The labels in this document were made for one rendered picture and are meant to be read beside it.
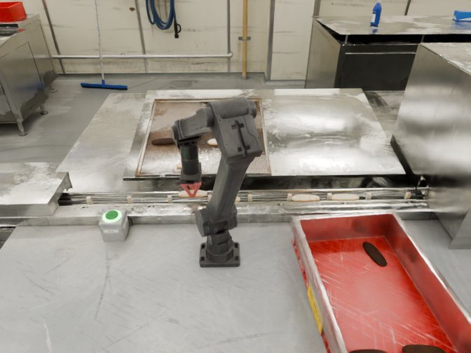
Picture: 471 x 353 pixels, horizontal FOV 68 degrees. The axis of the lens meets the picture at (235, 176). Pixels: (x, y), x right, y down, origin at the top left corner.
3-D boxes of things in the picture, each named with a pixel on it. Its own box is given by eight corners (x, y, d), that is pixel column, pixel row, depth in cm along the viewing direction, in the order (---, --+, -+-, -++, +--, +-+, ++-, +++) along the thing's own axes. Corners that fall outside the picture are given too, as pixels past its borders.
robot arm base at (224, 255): (199, 267, 102) (240, 267, 102) (197, 248, 97) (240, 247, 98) (200, 246, 109) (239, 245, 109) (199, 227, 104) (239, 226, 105)
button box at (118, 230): (103, 250, 112) (94, 224, 106) (109, 232, 119) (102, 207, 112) (129, 249, 112) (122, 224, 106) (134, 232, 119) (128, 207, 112)
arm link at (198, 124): (209, 132, 68) (258, 121, 71) (202, 102, 67) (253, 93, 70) (170, 141, 108) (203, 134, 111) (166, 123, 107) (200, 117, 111)
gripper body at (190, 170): (201, 166, 121) (200, 148, 117) (200, 183, 113) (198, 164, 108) (183, 166, 121) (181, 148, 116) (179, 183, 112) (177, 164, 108)
